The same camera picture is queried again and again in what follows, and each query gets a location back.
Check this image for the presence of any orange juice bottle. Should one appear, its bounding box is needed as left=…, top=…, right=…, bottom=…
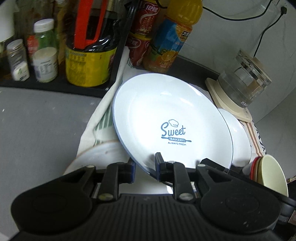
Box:
left=143, top=0, right=203, bottom=73

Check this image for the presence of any black spice rack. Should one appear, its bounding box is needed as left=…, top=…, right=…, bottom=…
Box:
left=0, top=4, right=137, bottom=98

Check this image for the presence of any cream kettle base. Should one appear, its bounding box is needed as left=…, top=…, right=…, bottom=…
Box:
left=205, top=78, right=252, bottom=123

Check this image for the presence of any white cap seasoning jar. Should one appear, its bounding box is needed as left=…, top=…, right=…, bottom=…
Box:
left=32, top=19, right=58, bottom=83

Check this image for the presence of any small glass spice jar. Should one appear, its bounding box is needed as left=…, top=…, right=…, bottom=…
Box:
left=6, top=39, right=30, bottom=81

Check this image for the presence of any white plate blue rim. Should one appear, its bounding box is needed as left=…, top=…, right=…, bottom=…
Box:
left=64, top=141, right=173, bottom=194

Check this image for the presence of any white plate sweet bakery print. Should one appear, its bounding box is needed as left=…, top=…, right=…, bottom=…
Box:
left=112, top=73, right=233, bottom=177

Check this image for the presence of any red soda can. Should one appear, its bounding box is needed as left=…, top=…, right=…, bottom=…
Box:
left=126, top=33, right=152, bottom=67
left=133, top=1, right=160, bottom=36

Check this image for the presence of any glass kettle with cream lid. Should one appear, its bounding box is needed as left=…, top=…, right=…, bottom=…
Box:
left=218, top=49, right=271, bottom=108

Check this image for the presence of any dark soy sauce jug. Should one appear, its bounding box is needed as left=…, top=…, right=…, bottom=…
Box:
left=63, top=1, right=118, bottom=88

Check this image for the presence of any small cream bowl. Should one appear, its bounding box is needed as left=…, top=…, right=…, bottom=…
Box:
left=257, top=155, right=288, bottom=197

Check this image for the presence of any patterned white cloth mat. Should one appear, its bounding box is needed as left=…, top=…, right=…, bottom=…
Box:
left=77, top=47, right=266, bottom=162

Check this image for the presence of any red rimmed bowl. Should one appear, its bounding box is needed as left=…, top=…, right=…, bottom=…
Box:
left=249, top=157, right=262, bottom=182

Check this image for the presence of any black power cable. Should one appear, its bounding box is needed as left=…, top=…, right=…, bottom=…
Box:
left=201, top=0, right=288, bottom=58

